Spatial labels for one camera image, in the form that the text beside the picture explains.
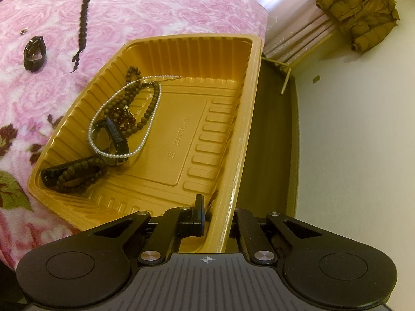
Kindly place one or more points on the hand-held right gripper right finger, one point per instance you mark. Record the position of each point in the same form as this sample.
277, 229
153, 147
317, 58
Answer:
241, 224

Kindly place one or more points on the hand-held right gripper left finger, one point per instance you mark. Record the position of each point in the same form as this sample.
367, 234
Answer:
198, 217

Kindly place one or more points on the yellow plastic tray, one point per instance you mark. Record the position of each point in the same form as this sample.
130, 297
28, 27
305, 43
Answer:
181, 136

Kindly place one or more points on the thin wooden stick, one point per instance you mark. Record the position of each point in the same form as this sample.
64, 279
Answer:
285, 81

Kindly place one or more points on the pink floral blanket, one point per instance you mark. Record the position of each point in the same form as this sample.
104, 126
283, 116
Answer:
162, 6

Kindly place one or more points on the black wristwatch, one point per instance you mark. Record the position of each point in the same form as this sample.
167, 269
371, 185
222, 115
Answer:
32, 66

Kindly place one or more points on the brown padded jacket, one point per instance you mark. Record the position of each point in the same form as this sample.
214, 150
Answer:
356, 9

